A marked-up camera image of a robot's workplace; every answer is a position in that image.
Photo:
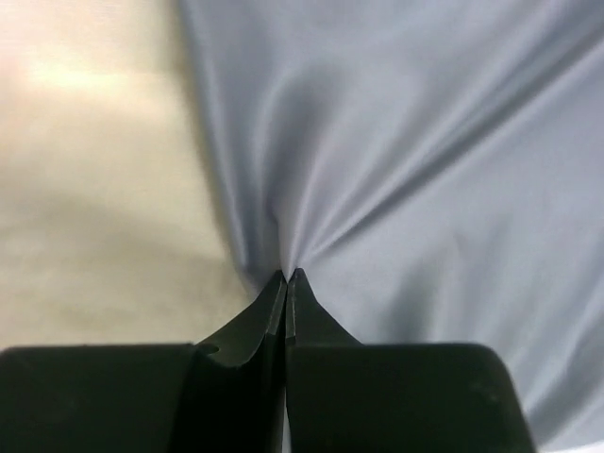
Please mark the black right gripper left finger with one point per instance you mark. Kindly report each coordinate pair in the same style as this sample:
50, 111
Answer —
220, 395

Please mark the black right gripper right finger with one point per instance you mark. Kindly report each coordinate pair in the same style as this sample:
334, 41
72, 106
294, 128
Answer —
345, 396

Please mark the grey fabric pillowcase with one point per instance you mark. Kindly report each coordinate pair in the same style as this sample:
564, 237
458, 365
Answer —
436, 168

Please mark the cream quilted pillow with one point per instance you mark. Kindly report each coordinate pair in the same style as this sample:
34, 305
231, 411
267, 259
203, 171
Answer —
110, 227

